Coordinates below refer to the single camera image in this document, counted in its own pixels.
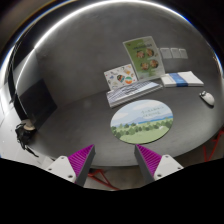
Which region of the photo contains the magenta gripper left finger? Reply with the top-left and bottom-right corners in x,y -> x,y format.
45,143 -> 96,186

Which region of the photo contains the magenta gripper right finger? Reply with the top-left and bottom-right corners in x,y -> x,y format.
134,144 -> 185,185

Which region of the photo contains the round landscape mouse pad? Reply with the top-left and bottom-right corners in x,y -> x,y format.
110,100 -> 173,144

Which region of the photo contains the white computer mouse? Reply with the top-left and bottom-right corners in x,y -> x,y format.
199,91 -> 215,106

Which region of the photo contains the black bag on floor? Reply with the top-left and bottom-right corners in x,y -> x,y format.
15,119 -> 36,156

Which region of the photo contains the black monitor screen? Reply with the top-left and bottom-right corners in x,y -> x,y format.
16,79 -> 57,129

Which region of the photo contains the white and blue book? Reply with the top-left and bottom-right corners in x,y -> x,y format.
161,71 -> 204,87

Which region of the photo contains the white sticker sheet card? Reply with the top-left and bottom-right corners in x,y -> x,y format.
104,64 -> 137,90

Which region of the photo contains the green poster with photos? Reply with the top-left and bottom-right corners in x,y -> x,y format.
123,36 -> 165,80

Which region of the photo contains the red table leg frame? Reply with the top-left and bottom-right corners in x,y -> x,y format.
202,129 -> 224,162

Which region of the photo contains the middle wall socket plate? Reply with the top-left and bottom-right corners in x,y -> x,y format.
171,48 -> 181,58

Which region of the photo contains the right wall socket plate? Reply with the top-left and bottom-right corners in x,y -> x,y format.
179,49 -> 188,59

